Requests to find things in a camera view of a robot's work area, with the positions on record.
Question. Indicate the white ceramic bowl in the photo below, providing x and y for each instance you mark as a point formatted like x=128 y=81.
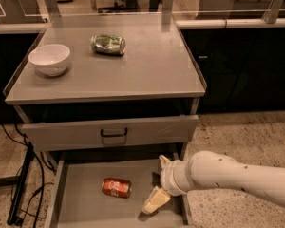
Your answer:
x=51 y=60

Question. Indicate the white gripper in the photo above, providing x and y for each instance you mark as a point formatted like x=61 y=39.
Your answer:
x=166 y=177

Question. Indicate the grey top drawer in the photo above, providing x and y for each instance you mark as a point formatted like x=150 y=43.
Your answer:
x=86 y=134

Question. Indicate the open grey middle drawer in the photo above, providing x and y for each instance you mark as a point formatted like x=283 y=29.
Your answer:
x=77 y=199

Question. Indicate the black metal floor bar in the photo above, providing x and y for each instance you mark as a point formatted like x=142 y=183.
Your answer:
x=18 y=182

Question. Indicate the red coke can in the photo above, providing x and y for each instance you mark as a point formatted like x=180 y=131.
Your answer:
x=116 y=187

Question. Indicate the grey drawer cabinet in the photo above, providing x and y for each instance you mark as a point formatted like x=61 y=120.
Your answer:
x=156 y=77

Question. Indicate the black drawer handle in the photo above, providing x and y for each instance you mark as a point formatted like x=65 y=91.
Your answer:
x=114 y=133

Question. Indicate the green soda can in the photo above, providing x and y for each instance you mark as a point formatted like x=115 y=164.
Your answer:
x=108 y=44

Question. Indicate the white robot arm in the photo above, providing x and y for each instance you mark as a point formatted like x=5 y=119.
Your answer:
x=210 y=170

